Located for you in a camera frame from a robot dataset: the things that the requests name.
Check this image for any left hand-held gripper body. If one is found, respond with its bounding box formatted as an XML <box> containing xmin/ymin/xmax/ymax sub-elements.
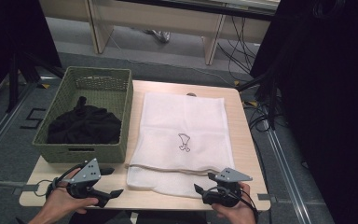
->
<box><xmin>64</xmin><ymin>158</ymin><xmax>111</xmax><ymax>209</ymax></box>

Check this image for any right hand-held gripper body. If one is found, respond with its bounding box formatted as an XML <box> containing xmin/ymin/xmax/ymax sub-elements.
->
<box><xmin>202</xmin><ymin>167</ymin><xmax>254</xmax><ymax>208</ymax></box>

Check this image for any black garment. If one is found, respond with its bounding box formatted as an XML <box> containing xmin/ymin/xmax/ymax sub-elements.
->
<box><xmin>46</xmin><ymin>95</ymin><xmax>123</xmax><ymax>145</ymax></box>

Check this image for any white mesh laundry bag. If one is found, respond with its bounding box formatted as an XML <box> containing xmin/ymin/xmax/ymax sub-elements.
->
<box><xmin>124</xmin><ymin>91</ymin><xmax>236</xmax><ymax>200</ymax></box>

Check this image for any green woven basket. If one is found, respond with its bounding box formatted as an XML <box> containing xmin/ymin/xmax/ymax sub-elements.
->
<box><xmin>32</xmin><ymin>65</ymin><xmax>134</xmax><ymax>164</ymax></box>

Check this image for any person's right hand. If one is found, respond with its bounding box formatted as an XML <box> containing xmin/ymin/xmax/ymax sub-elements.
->
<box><xmin>212</xmin><ymin>182</ymin><xmax>257</xmax><ymax>224</ymax></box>

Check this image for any person's left hand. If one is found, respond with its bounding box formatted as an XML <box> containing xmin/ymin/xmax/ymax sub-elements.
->
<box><xmin>40</xmin><ymin>176</ymin><xmax>101</xmax><ymax>218</ymax></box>

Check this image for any black metal stand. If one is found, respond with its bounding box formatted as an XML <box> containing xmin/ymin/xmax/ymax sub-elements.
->
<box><xmin>237</xmin><ymin>60</ymin><xmax>282</xmax><ymax>131</ymax></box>
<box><xmin>6</xmin><ymin>50</ymin><xmax>66</xmax><ymax>114</ymax></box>

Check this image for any black curtain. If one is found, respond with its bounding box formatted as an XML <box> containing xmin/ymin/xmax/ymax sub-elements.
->
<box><xmin>0</xmin><ymin>0</ymin><xmax>62</xmax><ymax>105</ymax></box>
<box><xmin>250</xmin><ymin>0</ymin><xmax>358</xmax><ymax>224</ymax></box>

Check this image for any light wooden desk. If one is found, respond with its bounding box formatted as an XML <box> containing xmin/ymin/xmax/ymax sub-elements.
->
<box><xmin>38</xmin><ymin>0</ymin><xmax>282</xmax><ymax>66</ymax></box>

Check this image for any right hand-held gripper cable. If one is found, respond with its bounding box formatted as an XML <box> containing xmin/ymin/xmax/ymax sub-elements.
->
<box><xmin>238</xmin><ymin>189</ymin><xmax>259</xmax><ymax>224</ymax></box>

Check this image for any hand-held gripper cable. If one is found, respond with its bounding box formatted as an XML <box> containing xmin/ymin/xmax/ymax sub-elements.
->
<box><xmin>238</xmin><ymin>189</ymin><xmax>259</xmax><ymax>224</ymax></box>
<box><xmin>33</xmin><ymin>163</ymin><xmax>87</xmax><ymax>199</ymax></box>

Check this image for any left hand-held gripper cable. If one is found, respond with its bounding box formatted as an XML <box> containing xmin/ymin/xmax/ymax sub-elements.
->
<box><xmin>33</xmin><ymin>163</ymin><xmax>87</xmax><ymax>199</ymax></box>

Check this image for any metal floor rail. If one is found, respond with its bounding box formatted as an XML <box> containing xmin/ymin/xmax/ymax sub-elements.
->
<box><xmin>0</xmin><ymin>81</ymin><xmax>39</xmax><ymax>170</ymax></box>
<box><xmin>262</xmin><ymin>120</ymin><xmax>313</xmax><ymax>224</ymax></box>

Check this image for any grey cable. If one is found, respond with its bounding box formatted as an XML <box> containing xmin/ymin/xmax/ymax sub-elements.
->
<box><xmin>0</xmin><ymin>176</ymin><xmax>26</xmax><ymax>189</ymax></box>

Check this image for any thin white floor cable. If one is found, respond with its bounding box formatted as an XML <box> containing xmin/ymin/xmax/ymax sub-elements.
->
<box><xmin>105</xmin><ymin>29</ymin><xmax>235</xmax><ymax>87</ymax></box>

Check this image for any bundle of black floor cables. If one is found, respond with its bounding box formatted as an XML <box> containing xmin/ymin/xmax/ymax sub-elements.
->
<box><xmin>216</xmin><ymin>15</ymin><xmax>263</xmax><ymax>76</ymax></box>

